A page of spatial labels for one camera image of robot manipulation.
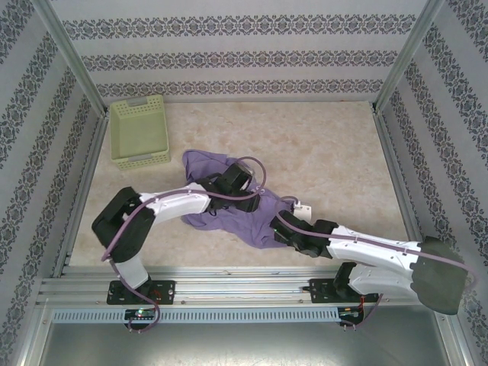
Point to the aluminium frame post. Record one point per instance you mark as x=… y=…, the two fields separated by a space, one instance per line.
x=408 y=57
x=72 y=57

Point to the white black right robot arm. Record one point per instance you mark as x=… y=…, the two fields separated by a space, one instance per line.
x=381 y=278

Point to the circuit board with green light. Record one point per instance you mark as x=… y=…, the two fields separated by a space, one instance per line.
x=141 y=313

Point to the aluminium side rail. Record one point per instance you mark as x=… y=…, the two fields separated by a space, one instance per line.
x=88 y=167
x=392 y=160

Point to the purple t-shirt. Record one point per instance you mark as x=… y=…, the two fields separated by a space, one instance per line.
x=206 y=164

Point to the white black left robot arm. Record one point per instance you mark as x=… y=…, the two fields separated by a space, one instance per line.
x=175 y=209

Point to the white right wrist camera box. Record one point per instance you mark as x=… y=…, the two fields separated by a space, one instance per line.
x=303 y=210

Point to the grey metal shelf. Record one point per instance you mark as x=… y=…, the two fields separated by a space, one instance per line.
x=244 y=343

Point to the green plastic basket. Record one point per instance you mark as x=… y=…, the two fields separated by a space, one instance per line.
x=139 y=129

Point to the aluminium mounting rail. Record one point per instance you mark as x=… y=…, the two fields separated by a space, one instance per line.
x=244 y=286

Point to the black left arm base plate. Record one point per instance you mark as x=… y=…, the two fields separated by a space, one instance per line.
x=167 y=291

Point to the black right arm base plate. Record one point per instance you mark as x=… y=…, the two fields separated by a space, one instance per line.
x=318 y=291

